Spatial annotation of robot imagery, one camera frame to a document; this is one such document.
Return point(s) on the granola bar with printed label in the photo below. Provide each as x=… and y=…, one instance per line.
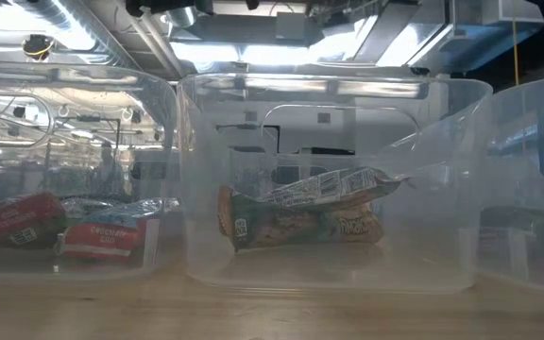
x=328, y=186

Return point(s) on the green granola bar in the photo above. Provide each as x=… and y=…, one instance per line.
x=300, y=226

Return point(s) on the red chocolate chip granola bar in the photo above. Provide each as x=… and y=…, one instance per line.
x=102, y=236

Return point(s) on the silver granola bar wrapper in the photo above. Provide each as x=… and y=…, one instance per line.
x=88, y=205

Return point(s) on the clear plastic bin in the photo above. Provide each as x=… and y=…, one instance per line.
x=149, y=118
x=513, y=141
x=215, y=141

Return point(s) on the ceiling light strip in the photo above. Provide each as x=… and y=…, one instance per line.
x=262, y=53

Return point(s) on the person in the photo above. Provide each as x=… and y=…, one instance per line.
x=107, y=172

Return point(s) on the black and yellow ceiling fixture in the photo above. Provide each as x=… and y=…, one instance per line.
x=38, y=47

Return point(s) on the large metal ventilation duct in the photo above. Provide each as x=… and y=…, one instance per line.
x=442, y=33

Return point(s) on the silver ceiling duct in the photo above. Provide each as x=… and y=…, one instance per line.
x=88, y=28

